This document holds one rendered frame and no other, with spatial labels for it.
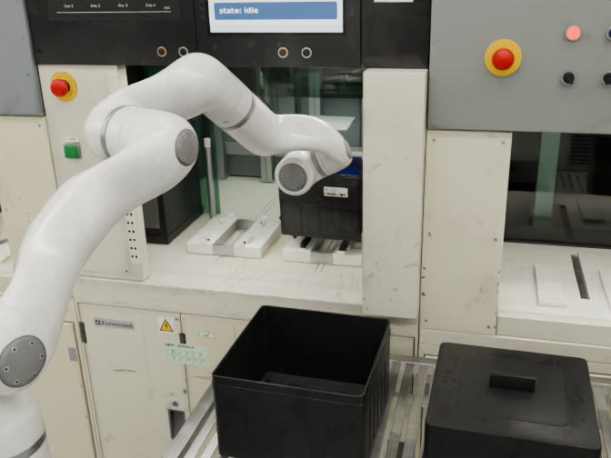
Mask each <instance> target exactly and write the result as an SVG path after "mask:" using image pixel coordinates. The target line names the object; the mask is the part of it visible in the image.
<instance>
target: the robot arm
mask: <svg viewBox="0 0 611 458"><path fill-rule="evenodd" d="M200 114H203V115H205V116H206V117H207V118H208V119H210V120H211V121H212V122H213V123H215V124H216V125H217V126H219V127H220V128H221V129H222V130H223V131H225V132H226V133H227V134H229V135H230V136H231V137H233V138H234V139H235V140H236V141H237V142H238V143H239V144H241V145H242V146H243V147H244V148H246V149H247V150H248V151H250V152H251V153H253V154H257V155H262V156H267V155H273V154H282V153H288V152H290V153H289V154H288V155H287V156H286V157H285V158H284V159H283V160H282V161H281V162H280V163H279V164H278V165H277V167H276V169H275V181H276V183H277V185H278V187H279V188H280V189H281V190H282V191H283V192H285V193H286V194H291V195H301V194H305V193H306V192H307V191H308V190H309V189H310V188H311V187H312V185H313V184H315V183H316V182H317V181H319V180H321V179H323V178H325V177H327V176H329V175H331V174H334V173H337V172H339V171H341V170H343V169H345V168H346V167H348V166H349V165H350V164H351V162H352V158H353V155H352V150H351V148H350V146H349V143H348V142H347V141H346V140H345V138H344V137H343V136H342V135H341V134H339V133H338V132H337V131H336V129H335V128H334V127H333V126H331V125H330V124H328V123H327V122H325V121H323V120H321V119H319V118H317V117H313V116H310V115H304V114H274V113H273V112H272V111H271V110H270V109H269V108H268V107H267V106H266V105H265V104H264V103H263V102H262V101H261V100H260V99H259V98H258V97H257V96H255V95H254V94H253V93H252V92H251V91H250V90H249V89H248V88H247V87H246V86H245V85H244V84H243V83H242V82H241V81H240V80H239V79H238V78H237V77H236V76H235V75H234V74H233V73H231V72H230V71H229V70H228V69H227V68H226V67H225V66H224V65H223V64H222V63H220V62H219V61H218V60H216V59H215V58H214V57H212V56H211V55H206V54H202V53H192V54H188V55H184V56H182V57H180V58H179V59H177V60H176V61H174V62H173V63H172V64H170V65H169V66H168V67H167V68H165V69H164V70H162V71H161V72H159V73H157V74H156V75H153V76H151V77H149V78H146V79H145V80H143V81H140V82H138V83H135V84H132V85H129V86H127V87H124V88H122V89H120V90H117V91H115V92H114V93H112V94H110V95H109V96H107V97H106V98H105V99H103V100H102V101H101V102H100V103H98V104H97V105H96V106H95V107H94V108H93V109H92V111H91V112H90V113H89V115H88V116H87V118H86V119H85V123H84V128H83V135H84V139H85V144H86V146H87V147H88V149H89V150H90V151H91V152H92V153H93V154H94V155H95V156H97V157H99V158H100V159H102V160H104V161H103V162H101V163H100V164H97V165H95V166H93V167H91V168H89V169H87V170H85V171H83V172H82V173H80V174H77V175H75V176H73V177H72V178H70V179H69V180H67V181H66V182H65V183H64V184H62V185H61V186H60V187H59V188H58V189H57V190H56V191H55V193H54V194H53V195H52V196H51V197H50V199H49V200H48V201H47V202H46V203H45V205H44V206H43V207H42V209H41V210H40V211H39V212H38V214H37V215H36V216H35V218H34V219H33V221H32V222H31V224H30V225H29V226H28V228H27V229H26V231H25V234H24V236H23V238H22V240H21V243H20V245H19V248H18V254H17V263H16V268H15V273H14V276H13V278H12V280H11V282H10V284H9V285H8V287H7V289H6V290H5V292H4V293H3V295H2V296H1V297H0V458H51V453H50V449H49V444H48V439H47V434H46V430H45V421H44V417H43V414H42V410H41V407H40V404H39V402H38V401H37V399H36V397H35V394H34V392H33V391H32V389H31V387H30V385H32V384H33V383H34V382H35V381H36V380H37V379H38V378H39V377H40V376H41V375H42V373H43V372H44V371H45V369H46V367H47V366H48V365H49V363H50V361H51V359H52V357H53V355H54V352H55V348H56V346H57V343H58V339H59V336H60V333H61V330H62V326H63V323H64V319H65V313H66V309H67V306H68V303H69V299H70V296H71V293H72V291H73V288H74V286H75V282H76V280H77V278H78V276H79V274H80V273H81V271H82V269H83V267H84V266H85V263H86V262H87V260H88V259H89V257H90V256H91V255H92V253H93V252H94V251H95V249H96V248H97V246H98V245H100V244H101V242H102V241H103V240H104V238H105V237H106V235H107V234H108V233H109V231H110V230H111V229H112V228H113V227H114V226H115V225H116V224H117V223H118V222H119V221H120V220H121V219H122V218H123V217H124V216H126V215H127V214H128V213H130V212H131V211H133V210H134V209H136V208H137V207H138V206H140V205H142V204H144V203H146V202H148V201H150V200H152V199H154V198H156V197H157V196H159V195H160V194H163V193H165V192H167V191H168V190H170V189H171V188H173V187H174V186H175V185H177V184H178V183H179V182H180V181H182V180H183V179H184V178H185V176H186V175H187V174H188V173H189V172H190V170H191V169H192V167H193V166H194V164H195V160H196V158H197V155H198V140H197V136H196V133H195V130H194V128H193V127H192V125H190V124H189V123H188V122H187V121H186V120H188V119H191V118H193V117H195V116H198V115H200Z"/></svg>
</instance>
